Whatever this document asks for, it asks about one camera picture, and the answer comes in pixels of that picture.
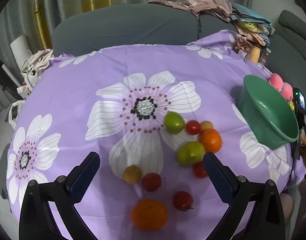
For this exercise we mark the orange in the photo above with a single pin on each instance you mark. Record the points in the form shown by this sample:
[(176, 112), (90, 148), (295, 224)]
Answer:
[(210, 140), (149, 215)]

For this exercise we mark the glass jar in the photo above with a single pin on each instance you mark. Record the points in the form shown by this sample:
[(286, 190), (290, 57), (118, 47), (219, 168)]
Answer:
[(266, 54)]

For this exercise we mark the green plastic bowl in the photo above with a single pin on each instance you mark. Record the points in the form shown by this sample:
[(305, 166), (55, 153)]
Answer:
[(262, 120)]

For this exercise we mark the pink plush toy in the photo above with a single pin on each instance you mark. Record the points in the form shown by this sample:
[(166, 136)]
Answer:
[(276, 81)]

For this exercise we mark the white plastic bag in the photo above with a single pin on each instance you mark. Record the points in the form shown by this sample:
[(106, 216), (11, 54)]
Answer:
[(15, 112), (25, 85)]

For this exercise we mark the pink crumpled cloth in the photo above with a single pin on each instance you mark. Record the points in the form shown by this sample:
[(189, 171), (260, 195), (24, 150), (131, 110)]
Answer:
[(207, 2)]

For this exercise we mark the grey covered sofa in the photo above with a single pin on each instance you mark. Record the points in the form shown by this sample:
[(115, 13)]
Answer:
[(118, 27)]

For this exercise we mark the round green tomato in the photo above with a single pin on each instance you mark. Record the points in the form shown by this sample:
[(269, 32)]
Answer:
[(174, 122)]

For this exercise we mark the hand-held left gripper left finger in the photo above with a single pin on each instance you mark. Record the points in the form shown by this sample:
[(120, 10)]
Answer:
[(85, 180)]

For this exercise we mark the red tomato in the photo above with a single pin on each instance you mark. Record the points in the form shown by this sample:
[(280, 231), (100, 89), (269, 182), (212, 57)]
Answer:
[(151, 182), (199, 170), (192, 127), (183, 200)]

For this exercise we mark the pile of folded clothes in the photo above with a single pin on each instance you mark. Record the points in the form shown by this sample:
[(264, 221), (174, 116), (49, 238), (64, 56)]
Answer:
[(252, 25)]

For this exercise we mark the white cylinder appliance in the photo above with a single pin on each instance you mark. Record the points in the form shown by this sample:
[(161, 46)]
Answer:
[(20, 47)]

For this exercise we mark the yellow snack packet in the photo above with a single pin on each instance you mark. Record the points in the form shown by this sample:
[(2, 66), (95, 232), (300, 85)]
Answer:
[(291, 105)]

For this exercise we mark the gold curtain strip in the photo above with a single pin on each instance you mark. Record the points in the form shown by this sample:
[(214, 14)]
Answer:
[(40, 17)]

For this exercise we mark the yellow bottle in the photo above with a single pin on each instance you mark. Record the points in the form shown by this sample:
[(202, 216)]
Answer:
[(254, 54)]

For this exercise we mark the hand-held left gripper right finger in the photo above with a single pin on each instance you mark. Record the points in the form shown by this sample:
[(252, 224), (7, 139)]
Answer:
[(217, 180)]

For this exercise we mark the purple floral cloth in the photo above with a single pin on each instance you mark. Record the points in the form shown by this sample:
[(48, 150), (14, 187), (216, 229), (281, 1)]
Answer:
[(93, 80)]

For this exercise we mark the oblong green yellow fruit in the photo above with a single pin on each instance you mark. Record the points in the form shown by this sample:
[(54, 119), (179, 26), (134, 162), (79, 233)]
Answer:
[(190, 153)]

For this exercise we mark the small yellow fruit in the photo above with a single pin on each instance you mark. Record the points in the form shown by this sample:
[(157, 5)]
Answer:
[(132, 174), (206, 125)]

